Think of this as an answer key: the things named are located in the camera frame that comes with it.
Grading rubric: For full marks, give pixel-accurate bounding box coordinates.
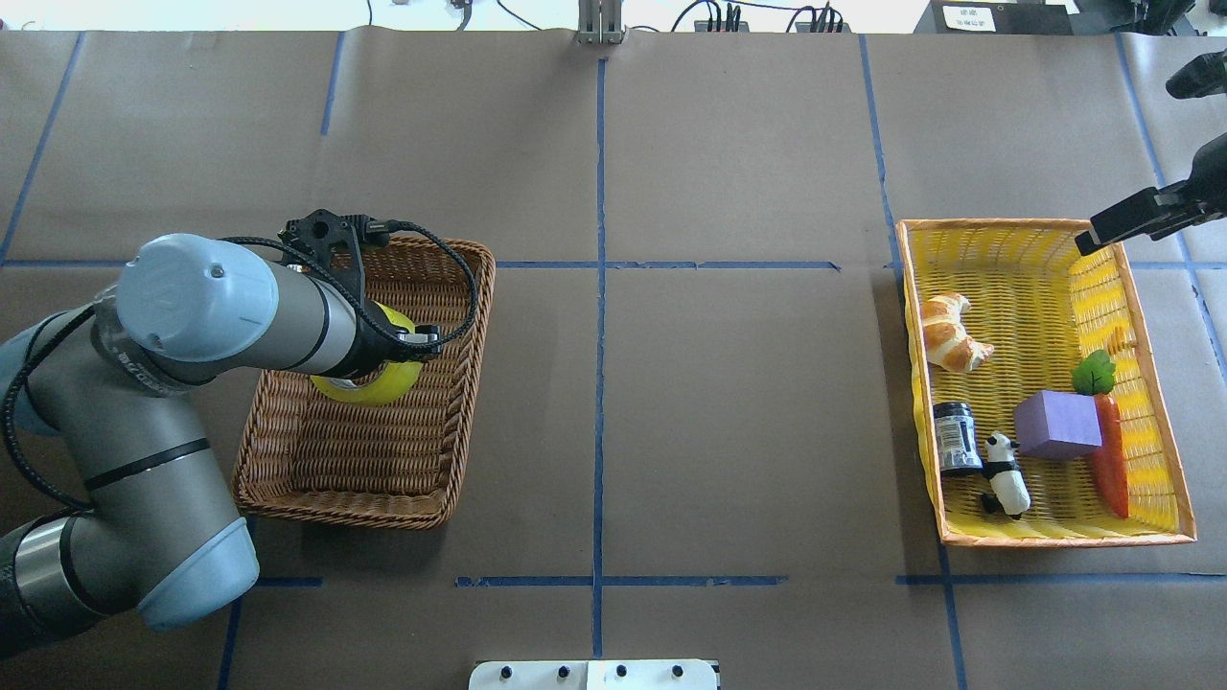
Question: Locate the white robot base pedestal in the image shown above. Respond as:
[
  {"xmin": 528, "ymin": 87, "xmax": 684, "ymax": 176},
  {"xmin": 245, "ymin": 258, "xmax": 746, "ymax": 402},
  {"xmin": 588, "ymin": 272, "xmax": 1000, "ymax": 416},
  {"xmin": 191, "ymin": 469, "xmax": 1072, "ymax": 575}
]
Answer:
[{"xmin": 467, "ymin": 658, "xmax": 721, "ymax": 689}]

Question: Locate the yellow tape roll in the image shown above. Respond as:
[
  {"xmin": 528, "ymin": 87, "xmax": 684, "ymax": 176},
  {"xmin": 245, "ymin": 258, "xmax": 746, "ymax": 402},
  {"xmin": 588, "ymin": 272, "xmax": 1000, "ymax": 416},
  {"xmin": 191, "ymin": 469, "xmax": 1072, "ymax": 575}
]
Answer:
[{"xmin": 310, "ymin": 302, "xmax": 425, "ymax": 406}]

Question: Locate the small black jar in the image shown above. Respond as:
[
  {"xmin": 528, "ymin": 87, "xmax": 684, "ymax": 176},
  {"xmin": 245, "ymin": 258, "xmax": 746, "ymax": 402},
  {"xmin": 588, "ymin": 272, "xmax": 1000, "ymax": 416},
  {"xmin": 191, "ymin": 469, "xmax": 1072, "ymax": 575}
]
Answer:
[{"xmin": 933, "ymin": 401, "xmax": 984, "ymax": 478}]

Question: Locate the panda figurine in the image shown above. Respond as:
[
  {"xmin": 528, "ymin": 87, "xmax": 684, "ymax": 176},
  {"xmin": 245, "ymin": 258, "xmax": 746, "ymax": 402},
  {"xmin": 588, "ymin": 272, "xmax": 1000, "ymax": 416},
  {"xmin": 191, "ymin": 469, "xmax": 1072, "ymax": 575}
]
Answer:
[{"xmin": 979, "ymin": 428, "xmax": 1031, "ymax": 521}]

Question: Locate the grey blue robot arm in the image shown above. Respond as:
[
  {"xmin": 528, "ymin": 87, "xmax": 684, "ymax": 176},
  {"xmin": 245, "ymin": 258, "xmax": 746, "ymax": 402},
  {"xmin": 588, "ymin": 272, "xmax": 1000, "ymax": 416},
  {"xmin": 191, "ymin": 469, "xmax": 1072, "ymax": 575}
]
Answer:
[{"xmin": 2, "ymin": 233, "xmax": 440, "ymax": 659}]

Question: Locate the aluminium frame post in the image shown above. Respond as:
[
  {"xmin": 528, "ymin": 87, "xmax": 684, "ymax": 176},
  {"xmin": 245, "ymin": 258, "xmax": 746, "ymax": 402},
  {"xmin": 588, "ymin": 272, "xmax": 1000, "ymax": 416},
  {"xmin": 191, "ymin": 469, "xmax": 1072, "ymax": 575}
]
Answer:
[{"xmin": 575, "ymin": 0, "xmax": 626, "ymax": 45}]

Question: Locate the orange toy carrot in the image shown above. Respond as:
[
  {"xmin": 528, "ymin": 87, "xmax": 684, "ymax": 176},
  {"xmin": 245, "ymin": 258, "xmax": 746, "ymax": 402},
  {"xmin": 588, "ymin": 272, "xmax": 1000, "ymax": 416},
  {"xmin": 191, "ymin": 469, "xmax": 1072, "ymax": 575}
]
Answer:
[{"xmin": 1071, "ymin": 349, "xmax": 1130, "ymax": 519}]

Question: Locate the yellow plastic basket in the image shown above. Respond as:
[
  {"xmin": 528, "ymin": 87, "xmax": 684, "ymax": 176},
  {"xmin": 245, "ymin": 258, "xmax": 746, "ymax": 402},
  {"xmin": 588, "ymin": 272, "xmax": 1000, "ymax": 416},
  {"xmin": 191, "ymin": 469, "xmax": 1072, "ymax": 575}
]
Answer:
[{"xmin": 894, "ymin": 219, "xmax": 1198, "ymax": 549}]

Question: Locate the toy croissant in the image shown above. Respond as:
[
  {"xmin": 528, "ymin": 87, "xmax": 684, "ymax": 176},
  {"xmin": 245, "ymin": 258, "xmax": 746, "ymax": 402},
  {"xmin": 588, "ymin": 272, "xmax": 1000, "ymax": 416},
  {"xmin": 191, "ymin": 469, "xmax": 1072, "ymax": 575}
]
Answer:
[{"xmin": 920, "ymin": 292, "xmax": 995, "ymax": 373}]

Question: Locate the brown wicker basket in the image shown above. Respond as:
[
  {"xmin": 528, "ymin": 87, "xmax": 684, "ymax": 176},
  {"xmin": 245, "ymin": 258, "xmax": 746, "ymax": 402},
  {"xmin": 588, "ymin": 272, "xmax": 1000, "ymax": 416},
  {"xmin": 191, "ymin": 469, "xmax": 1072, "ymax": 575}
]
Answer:
[{"xmin": 232, "ymin": 236, "xmax": 496, "ymax": 530}]

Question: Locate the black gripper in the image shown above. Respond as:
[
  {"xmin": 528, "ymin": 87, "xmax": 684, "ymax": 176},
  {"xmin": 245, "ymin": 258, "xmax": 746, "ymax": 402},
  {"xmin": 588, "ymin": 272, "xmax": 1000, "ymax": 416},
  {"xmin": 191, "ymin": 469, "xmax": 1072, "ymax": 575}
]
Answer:
[{"xmin": 345, "ymin": 302, "xmax": 425, "ymax": 381}]

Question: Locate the purple cube block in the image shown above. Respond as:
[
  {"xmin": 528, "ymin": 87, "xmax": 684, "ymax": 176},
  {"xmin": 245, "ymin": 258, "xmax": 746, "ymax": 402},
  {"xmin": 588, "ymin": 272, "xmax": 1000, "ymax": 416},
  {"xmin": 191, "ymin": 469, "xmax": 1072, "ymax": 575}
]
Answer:
[{"xmin": 1014, "ymin": 390, "xmax": 1103, "ymax": 460}]

